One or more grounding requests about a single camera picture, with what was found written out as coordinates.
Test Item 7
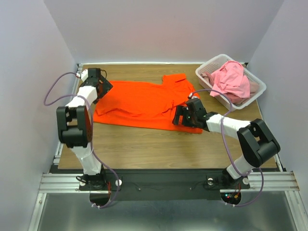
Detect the orange t shirt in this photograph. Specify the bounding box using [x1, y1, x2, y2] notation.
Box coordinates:
[93, 73, 203, 134]

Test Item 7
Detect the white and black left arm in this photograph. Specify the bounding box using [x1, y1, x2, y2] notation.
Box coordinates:
[56, 68, 113, 191]

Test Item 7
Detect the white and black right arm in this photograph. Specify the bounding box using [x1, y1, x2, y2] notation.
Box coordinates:
[172, 97, 281, 189]

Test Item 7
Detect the white perforated plastic basket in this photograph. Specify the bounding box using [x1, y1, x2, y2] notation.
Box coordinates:
[195, 54, 267, 111]

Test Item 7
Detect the dusty pink t shirt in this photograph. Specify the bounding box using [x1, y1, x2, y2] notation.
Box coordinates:
[201, 72, 259, 105]

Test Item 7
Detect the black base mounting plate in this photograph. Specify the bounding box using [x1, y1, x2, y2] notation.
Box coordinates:
[76, 169, 250, 207]

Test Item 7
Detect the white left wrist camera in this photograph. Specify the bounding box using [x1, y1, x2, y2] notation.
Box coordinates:
[76, 69, 89, 82]

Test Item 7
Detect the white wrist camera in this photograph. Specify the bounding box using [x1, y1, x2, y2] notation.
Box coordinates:
[188, 92, 200, 100]
[76, 69, 89, 82]

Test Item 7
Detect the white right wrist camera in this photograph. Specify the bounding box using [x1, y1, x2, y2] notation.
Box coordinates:
[188, 92, 200, 100]

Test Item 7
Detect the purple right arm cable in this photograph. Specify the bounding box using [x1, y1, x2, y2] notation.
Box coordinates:
[189, 89, 265, 207]

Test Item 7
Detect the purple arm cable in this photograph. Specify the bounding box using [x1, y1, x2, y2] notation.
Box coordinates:
[189, 89, 265, 207]
[43, 71, 120, 209]

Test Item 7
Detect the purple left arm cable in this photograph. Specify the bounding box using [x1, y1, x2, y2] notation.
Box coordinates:
[43, 71, 120, 209]

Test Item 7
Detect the aluminium frame rail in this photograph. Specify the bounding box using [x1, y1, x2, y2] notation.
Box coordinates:
[28, 64, 83, 231]

